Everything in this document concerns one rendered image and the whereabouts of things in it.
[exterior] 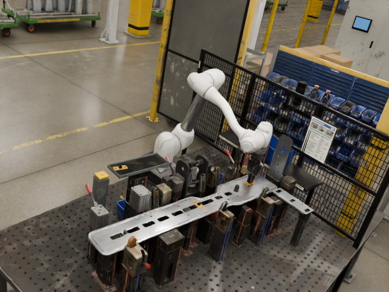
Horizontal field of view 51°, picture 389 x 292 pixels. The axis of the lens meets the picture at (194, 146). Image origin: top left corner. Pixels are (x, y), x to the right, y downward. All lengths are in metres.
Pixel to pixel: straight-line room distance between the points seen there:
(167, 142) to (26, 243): 1.17
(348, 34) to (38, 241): 7.86
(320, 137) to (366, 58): 6.26
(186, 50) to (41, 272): 3.55
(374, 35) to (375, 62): 0.53
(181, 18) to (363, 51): 4.91
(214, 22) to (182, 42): 0.58
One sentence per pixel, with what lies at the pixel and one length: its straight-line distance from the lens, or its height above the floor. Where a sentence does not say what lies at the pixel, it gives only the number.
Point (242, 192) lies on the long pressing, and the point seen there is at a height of 1.00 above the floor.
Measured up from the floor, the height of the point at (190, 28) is 1.41.
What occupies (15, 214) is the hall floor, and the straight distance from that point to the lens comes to 4.00.
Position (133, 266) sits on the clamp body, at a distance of 2.07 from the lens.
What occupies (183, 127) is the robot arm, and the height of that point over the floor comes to 1.12.
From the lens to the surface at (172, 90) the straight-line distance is 5.53.
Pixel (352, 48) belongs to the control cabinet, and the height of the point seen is 0.91.
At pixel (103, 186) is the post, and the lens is 2.40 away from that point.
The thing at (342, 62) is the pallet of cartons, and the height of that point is 1.04.
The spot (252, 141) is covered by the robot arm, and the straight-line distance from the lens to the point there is 2.47.
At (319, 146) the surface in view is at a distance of 3.11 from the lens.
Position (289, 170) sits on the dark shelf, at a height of 1.03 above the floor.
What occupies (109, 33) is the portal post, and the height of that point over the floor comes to 0.19.
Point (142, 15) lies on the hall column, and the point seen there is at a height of 0.52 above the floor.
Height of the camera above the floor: 2.46
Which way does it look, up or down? 27 degrees down
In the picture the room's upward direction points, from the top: 12 degrees clockwise
